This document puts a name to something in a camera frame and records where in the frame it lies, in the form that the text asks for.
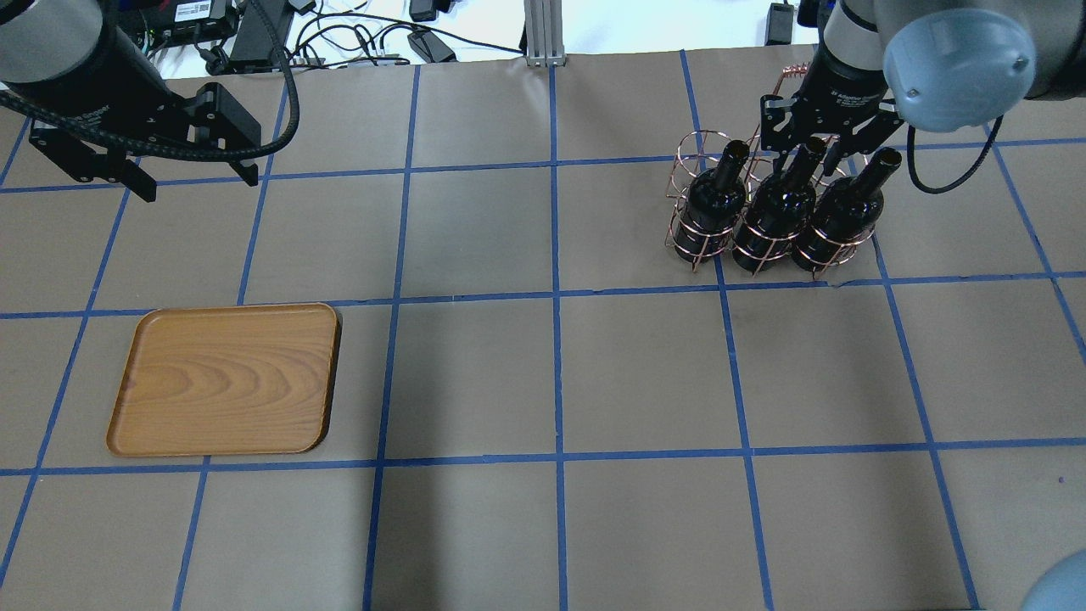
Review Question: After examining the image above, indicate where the wooden tray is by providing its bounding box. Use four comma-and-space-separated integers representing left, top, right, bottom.
105, 303, 341, 457

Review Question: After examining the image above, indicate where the copper wire bottle basket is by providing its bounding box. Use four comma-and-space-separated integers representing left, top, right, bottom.
664, 66, 879, 279

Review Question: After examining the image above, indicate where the dark wine bottle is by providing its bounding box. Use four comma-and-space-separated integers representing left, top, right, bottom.
670, 140, 750, 271
791, 147, 902, 276
731, 137, 828, 275

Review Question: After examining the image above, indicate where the black power adapter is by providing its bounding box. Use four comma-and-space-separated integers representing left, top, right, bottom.
407, 31, 458, 64

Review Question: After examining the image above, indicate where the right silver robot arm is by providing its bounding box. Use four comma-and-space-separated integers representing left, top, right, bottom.
759, 1, 1085, 173

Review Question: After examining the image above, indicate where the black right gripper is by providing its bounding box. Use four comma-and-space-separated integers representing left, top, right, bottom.
759, 47, 904, 177

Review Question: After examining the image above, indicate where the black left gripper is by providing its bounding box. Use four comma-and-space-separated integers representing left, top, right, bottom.
30, 82, 261, 204

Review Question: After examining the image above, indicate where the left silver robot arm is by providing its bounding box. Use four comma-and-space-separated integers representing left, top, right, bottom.
1, 1, 261, 151

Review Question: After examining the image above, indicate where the aluminium frame post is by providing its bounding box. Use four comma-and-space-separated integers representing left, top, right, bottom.
523, 0, 567, 67

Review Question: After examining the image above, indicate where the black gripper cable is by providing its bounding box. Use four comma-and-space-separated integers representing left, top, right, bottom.
0, 0, 302, 162

